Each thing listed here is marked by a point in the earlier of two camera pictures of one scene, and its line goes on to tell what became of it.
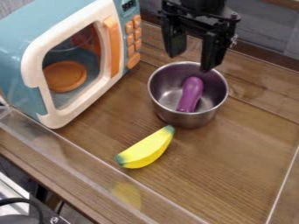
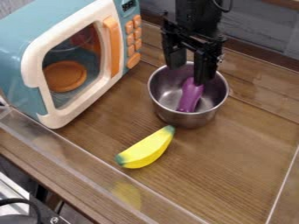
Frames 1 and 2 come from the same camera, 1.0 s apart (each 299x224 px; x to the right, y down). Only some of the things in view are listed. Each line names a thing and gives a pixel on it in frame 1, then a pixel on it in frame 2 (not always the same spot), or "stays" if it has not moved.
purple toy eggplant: [191, 92] stays
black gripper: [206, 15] to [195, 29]
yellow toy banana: [143, 151] stays
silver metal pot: [164, 85] stays
